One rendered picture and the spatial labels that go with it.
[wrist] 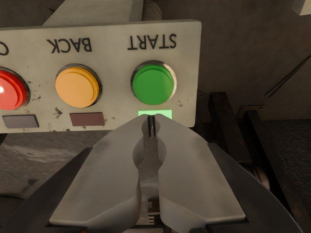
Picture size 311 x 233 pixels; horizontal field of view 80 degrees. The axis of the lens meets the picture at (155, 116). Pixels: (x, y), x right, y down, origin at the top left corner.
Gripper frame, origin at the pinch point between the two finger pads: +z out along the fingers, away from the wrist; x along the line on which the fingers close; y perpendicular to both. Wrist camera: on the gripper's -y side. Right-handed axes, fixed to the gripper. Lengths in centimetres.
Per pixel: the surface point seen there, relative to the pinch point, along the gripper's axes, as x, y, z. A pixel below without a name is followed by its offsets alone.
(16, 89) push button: -13.3, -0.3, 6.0
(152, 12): -1, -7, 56
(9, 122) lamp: -16.2, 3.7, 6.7
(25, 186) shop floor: -141, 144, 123
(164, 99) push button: 1.0, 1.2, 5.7
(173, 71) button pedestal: 2.0, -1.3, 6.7
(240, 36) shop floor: 35, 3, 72
